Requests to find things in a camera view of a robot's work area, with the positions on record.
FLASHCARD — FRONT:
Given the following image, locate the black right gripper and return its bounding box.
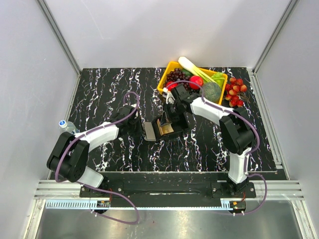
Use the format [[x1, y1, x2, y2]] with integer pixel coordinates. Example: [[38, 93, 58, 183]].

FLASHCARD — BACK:
[[160, 102, 183, 127]]

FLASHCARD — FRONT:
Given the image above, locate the beige leather card holder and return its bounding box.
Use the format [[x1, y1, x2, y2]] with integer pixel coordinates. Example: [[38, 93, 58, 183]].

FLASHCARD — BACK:
[[144, 122, 157, 141]]

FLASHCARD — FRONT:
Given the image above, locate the black plastic card box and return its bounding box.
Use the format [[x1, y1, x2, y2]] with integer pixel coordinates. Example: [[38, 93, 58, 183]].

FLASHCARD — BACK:
[[152, 115, 189, 142]]

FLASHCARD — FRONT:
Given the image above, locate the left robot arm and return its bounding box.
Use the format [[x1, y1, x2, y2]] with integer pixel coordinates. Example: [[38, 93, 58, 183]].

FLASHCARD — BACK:
[[46, 104, 143, 197]]

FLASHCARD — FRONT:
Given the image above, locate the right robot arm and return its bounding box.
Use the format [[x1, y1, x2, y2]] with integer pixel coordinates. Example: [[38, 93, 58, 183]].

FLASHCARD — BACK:
[[159, 84, 260, 197]]

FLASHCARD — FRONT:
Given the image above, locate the red apple left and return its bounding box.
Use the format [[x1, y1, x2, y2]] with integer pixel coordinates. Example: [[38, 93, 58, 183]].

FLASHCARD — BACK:
[[165, 81, 178, 91]]

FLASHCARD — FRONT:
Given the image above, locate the red apple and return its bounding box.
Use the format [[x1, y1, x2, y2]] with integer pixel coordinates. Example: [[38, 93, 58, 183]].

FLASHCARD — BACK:
[[165, 81, 178, 91], [189, 76, 204, 90]]

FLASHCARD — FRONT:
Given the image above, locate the dark purple grape bunch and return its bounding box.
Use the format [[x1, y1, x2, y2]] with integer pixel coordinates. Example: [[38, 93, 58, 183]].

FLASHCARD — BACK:
[[164, 68, 199, 93]]

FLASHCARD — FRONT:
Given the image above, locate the red apple right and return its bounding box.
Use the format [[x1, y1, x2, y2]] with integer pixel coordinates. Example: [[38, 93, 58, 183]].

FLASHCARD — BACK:
[[189, 76, 204, 90]]

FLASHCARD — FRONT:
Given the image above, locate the green melon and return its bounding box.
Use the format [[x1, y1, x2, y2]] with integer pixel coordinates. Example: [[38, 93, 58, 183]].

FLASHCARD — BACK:
[[200, 82, 221, 103]]

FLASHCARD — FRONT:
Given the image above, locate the yellow plastic bin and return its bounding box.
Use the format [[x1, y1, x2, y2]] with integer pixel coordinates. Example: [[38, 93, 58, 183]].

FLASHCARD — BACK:
[[157, 61, 228, 105]]

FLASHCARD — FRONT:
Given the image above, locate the white green leek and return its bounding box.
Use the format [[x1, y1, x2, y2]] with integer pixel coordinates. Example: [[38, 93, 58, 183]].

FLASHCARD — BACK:
[[178, 56, 216, 83]]

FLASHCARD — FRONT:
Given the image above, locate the green lettuce leaf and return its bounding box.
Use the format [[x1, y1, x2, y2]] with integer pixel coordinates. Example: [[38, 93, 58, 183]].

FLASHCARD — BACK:
[[211, 72, 225, 88]]

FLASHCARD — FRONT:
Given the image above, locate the clear plastic water bottle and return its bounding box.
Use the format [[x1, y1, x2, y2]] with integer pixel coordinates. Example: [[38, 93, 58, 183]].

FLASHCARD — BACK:
[[59, 120, 80, 134]]

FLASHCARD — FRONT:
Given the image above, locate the red lychee bunch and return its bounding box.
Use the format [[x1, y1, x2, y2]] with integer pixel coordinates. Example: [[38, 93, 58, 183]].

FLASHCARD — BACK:
[[224, 77, 250, 108]]

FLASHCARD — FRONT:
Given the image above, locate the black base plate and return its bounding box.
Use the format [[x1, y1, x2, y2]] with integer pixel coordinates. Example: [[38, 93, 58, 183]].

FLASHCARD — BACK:
[[79, 171, 257, 209]]

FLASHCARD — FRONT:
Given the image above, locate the aluminium frame rail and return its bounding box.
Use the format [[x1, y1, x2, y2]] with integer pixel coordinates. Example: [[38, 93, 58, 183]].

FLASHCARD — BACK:
[[36, 0, 82, 73]]

